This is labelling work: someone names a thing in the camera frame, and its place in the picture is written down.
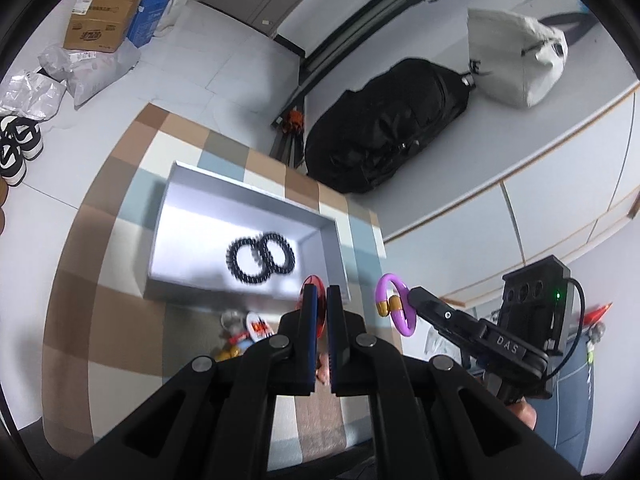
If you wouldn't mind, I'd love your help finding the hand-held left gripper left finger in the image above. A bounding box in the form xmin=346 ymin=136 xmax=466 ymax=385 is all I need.
xmin=60 ymin=284 xmax=321 ymax=480

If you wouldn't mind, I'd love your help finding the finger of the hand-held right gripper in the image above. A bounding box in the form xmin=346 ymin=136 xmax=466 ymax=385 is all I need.
xmin=409 ymin=287 xmax=487 ymax=348

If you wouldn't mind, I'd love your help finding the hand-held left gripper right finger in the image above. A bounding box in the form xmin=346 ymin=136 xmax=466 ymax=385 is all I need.
xmin=328 ymin=285 xmax=583 ymax=480

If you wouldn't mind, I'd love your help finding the red round badge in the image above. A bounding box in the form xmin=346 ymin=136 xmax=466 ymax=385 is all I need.
xmin=298 ymin=275 xmax=328 ymax=337

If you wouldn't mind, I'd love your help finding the purple ring bracelet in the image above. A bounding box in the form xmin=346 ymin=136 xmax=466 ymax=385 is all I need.
xmin=375 ymin=273 xmax=417 ymax=337

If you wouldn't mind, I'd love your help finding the silver rectangular box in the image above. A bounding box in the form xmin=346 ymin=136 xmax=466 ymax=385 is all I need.
xmin=142 ymin=160 xmax=353 ymax=313

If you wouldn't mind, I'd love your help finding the person's right hand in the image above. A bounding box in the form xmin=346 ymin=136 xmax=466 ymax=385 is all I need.
xmin=514 ymin=400 xmax=539 ymax=432

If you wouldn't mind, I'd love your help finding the small cartoon figurine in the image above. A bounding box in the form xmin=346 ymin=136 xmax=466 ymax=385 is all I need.
xmin=215 ymin=310 xmax=253 ymax=362

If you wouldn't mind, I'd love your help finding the blue hanging cloth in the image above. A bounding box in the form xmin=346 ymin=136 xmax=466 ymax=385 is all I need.
xmin=530 ymin=342 xmax=597 ymax=471

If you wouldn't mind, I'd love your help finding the checkered tablecloth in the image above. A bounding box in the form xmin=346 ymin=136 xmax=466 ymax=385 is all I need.
xmin=42 ymin=102 xmax=388 ymax=461

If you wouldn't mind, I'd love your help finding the folded tripod with orange part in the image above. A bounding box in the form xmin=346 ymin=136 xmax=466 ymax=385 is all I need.
xmin=270 ymin=107 xmax=307 ymax=171

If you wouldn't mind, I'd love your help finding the black backpack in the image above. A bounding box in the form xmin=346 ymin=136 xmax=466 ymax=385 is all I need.
xmin=303 ymin=57 xmax=473 ymax=195

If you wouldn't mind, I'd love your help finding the white tote bag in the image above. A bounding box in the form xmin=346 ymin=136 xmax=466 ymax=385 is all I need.
xmin=467 ymin=7 xmax=569 ymax=109

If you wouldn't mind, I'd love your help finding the dark metal door track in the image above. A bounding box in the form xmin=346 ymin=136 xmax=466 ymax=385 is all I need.
xmin=300 ymin=0 xmax=443 ymax=72

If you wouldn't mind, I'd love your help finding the grey plastic parcel bag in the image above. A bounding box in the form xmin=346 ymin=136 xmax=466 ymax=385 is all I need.
xmin=39 ymin=40 xmax=141 ymax=111

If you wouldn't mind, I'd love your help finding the black and white sneaker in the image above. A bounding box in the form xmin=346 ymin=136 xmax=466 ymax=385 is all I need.
xmin=0 ymin=132 xmax=28 ymax=187
xmin=11 ymin=116 xmax=43 ymax=161

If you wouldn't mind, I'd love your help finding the white plastic bag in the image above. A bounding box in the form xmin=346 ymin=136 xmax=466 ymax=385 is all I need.
xmin=155 ymin=0 xmax=193 ymax=38

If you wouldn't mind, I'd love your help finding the blue cardboard box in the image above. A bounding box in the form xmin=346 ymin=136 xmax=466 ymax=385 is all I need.
xmin=111 ymin=0 xmax=171 ymax=47

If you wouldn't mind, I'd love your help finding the silver plastic bag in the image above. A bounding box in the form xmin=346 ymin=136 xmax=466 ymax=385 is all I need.
xmin=0 ymin=70 xmax=68 ymax=122

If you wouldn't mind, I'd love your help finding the brown cardboard box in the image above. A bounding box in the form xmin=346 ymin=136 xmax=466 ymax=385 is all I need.
xmin=63 ymin=0 xmax=145 ymax=54

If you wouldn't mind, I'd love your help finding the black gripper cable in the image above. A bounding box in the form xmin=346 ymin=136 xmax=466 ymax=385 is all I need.
xmin=550 ymin=277 xmax=587 ymax=376

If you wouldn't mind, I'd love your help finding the black spiral hair tie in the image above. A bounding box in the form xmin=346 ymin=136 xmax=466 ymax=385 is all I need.
xmin=257 ymin=231 xmax=297 ymax=276
xmin=226 ymin=236 xmax=268 ymax=281

